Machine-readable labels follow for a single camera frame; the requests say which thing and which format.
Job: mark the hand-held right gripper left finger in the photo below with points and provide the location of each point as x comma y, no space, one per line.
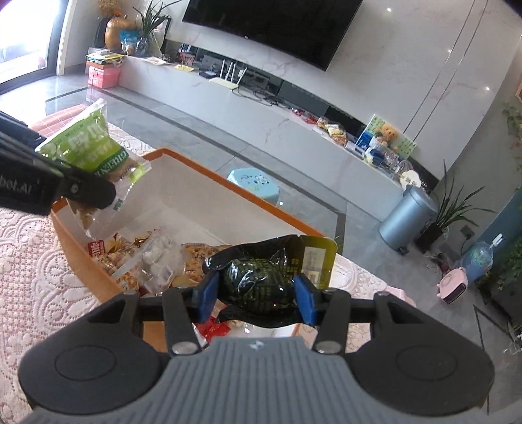
207,299

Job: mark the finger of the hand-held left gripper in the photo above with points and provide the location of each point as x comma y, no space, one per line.
87,191
20,126

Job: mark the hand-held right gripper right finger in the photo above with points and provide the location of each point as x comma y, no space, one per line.
306,303

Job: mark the red snack packet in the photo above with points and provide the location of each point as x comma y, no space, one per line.
212,330

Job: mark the brown nut snack packet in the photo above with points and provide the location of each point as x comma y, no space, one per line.
193,255

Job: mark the dark green snack packet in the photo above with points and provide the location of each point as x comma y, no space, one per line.
253,281

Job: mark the clear plastic snack packet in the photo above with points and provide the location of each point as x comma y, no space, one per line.
159,255

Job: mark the red-white peanut snack packet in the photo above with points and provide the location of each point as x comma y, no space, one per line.
114,257

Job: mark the orange cardboard box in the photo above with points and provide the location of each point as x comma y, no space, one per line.
195,191

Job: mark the pink storage box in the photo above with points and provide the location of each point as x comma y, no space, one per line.
104,77

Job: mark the light blue plastic stool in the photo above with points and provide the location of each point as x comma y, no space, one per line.
253,183

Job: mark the golden round vase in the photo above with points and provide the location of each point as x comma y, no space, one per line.
116,36

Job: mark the grey-blue pedal trash can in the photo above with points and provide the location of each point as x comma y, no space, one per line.
408,220

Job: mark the potted long-leaf plant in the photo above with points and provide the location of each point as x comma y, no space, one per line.
432,236

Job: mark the green plant in glass vase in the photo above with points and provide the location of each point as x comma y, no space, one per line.
142,45

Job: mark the pink small heater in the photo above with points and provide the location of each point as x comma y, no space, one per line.
452,285

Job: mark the white round plate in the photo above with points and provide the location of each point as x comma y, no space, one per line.
410,179

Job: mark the pile of yellow snack packets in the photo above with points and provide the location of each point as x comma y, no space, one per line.
336,132

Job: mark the white router with antennas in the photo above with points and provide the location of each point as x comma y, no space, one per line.
226,83

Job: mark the blue water jug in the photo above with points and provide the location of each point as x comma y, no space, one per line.
479,259

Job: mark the green-white display card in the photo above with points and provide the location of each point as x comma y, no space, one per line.
405,144

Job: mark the white television console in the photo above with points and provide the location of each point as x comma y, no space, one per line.
261,118

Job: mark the brown teddy bear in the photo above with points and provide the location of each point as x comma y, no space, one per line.
387,133

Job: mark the green vine plant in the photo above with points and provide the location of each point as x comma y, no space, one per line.
509,269

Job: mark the teal cabinet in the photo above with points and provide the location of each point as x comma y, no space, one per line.
509,220

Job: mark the black flat television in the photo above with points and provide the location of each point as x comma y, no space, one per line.
277,28

